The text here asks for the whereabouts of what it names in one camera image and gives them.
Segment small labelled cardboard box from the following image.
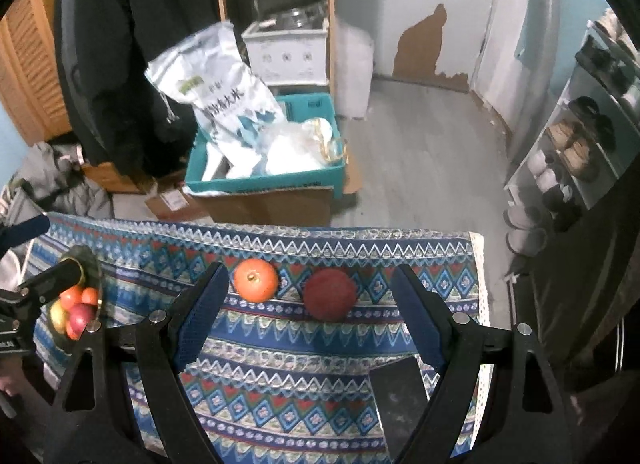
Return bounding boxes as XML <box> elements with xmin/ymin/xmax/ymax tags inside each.
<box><xmin>144</xmin><ymin>184</ymin><xmax>202</xmax><ymax>221</ymax></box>

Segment teal plastic crate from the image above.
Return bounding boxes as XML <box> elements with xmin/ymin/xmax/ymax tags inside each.
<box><xmin>184</xmin><ymin>93</ymin><xmax>347</xmax><ymax>200</ymax></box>

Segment wooden louvered cabinet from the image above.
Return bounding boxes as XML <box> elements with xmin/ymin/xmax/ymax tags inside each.
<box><xmin>0</xmin><ymin>0</ymin><xmax>77</xmax><ymax>146</ymax></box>

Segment large cardboard box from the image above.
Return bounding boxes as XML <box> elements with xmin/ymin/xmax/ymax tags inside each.
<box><xmin>200</xmin><ymin>154</ymin><xmax>364</xmax><ymax>228</ymax></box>

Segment black coat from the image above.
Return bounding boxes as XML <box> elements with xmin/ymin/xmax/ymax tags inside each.
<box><xmin>52</xmin><ymin>0</ymin><xmax>224</xmax><ymax>181</ymax></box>

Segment white plastic basket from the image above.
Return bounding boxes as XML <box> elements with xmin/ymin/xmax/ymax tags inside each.
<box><xmin>242</xmin><ymin>19</ymin><xmax>331</xmax><ymax>88</ymax></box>

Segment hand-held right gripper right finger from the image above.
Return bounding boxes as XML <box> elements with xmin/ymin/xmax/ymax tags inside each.
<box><xmin>391</xmin><ymin>264</ymin><xmax>576</xmax><ymax>464</ymax></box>

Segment orange with stem mark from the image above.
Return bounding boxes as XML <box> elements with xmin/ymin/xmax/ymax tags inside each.
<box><xmin>234</xmin><ymin>259</ymin><xmax>279</xmax><ymax>302</ymax></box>

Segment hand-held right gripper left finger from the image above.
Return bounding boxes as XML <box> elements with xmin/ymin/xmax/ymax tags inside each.
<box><xmin>50</xmin><ymin>261</ymin><xmax>231</xmax><ymax>464</ymax></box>

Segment person's left hand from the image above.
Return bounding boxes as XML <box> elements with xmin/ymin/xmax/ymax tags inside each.
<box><xmin>0</xmin><ymin>371</ymin><xmax>23</xmax><ymax>398</ymax></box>

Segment yellow fruit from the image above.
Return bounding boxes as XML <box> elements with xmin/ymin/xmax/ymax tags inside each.
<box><xmin>49</xmin><ymin>303</ymin><xmax>69</xmax><ymax>335</ymax></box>

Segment white printed rice bag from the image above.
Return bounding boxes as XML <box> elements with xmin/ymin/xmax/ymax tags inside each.
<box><xmin>145</xmin><ymin>22</ymin><xmax>287</xmax><ymax>166</ymax></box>

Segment metal pot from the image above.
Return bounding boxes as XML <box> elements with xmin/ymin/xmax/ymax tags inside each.
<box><xmin>270</xmin><ymin>2</ymin><xmax>329</xmax><ymax>31</ymax></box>

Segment black smartphone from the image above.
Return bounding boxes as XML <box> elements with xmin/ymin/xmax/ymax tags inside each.
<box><xmin>369</xmin><ymin>356</ymin><xmax>436</xmax><ymax>461</ymax></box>

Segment shoe rack with shoes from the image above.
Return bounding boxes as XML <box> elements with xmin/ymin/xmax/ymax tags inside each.
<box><xmin>505</xmin><ymin>9</ymin><xmax>640</xmax><ymax>256</ymax></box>

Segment red apple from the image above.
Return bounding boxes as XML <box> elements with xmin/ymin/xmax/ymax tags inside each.
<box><xmin>303</xmin><ymin>268</ymin><xmax>358</xmax><ymax>322</ymax></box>
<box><xmin>67</xmin><ymin>304</ymin><xmax>96</xmax><ymax>331</ymax></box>

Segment white shoe rack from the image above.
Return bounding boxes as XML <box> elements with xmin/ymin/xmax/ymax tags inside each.
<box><xmin>502</xmin><ymin>19</ymin><xmax>640</xmax><ymax>266</ymax></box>

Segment white door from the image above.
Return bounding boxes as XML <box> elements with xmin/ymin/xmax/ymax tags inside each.
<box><xmin>470</xmin><ymin>0</ymin><xmax>551</xmax><ymax>101</ymax></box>

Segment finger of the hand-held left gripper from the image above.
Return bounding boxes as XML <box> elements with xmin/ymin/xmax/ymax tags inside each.
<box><xmin>0</xmin><ymin>213</ymin><xmax>52</xmax><ymax>251</ymax></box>
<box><xmin>17</xmin><ymin>258</ymin><xmax>87</xmax><ymax>304</ymax></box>

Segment blue patterned tablecloth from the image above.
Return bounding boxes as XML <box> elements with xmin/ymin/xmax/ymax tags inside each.
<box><xmin>22</xmin><ymin>211</ymin><xmax>493</xmax><ymax>464</ymax></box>

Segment grey clothing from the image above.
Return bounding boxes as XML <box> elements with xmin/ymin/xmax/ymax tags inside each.
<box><xmin>10</xmin><ymin>141</ymin><xmax>117</xmax><ymax>221</ymax></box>

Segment white wrapped bundle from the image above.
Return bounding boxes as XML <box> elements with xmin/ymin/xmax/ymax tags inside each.
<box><xmin>334</xmin><ymin>19</ymin><xmax>376</xmax><ymax>121</ymax></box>

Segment dark green bowl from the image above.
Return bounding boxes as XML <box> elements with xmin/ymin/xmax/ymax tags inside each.
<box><xmin>50</xmin><ymin>245</ymin><xmax>105</xmax><ymax>352</ymax></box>

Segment clear plastic bag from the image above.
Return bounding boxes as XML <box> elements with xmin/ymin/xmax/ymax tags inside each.
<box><xmin>227</xmin><ymin>117</ymin><xmax>347</xmax><ymax>178</ymax></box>

